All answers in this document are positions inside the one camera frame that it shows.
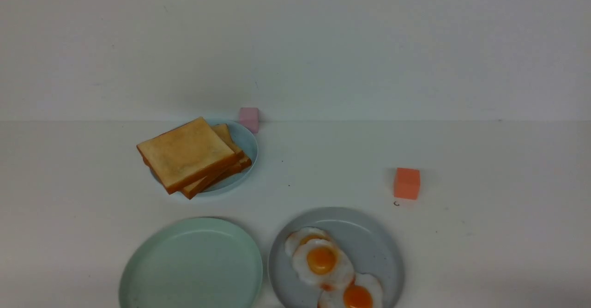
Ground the grey egg plate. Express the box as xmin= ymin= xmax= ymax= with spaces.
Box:
xmin=267 ymin=207 xmax=405 ymax=308

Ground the toast slice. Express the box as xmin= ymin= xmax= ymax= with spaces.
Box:
xmin=136 ymin=117 xmax=239 ymax=194
xmin=181 ymin=124 xmax=245 ymax=200
xmin=204 ymin=154 xmax=253 ymax=191

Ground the pink foam cube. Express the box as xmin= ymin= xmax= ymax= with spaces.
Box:
xmin=239 ymin=107 xmax=259 ymax=134

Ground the light blue bread plate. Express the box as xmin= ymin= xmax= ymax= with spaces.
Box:
xmin=149 ymin=119 xmax=259 ymax=196

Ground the fried egg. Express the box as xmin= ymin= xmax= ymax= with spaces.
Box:
xmin=284 ymin=227 xmax=333 ymax=258
xmin=317 ymin=273 xmax=384 ymax=308
xmin=291 ymin=239 xmax=356 ymax=291

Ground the mint green plate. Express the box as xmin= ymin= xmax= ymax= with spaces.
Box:
xmin=118 ymin=217 xmax=264 ymax=308

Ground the orange foam cube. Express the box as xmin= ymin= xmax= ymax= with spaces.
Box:
xmin=393 ymin=168 xmax=422 ymax=200

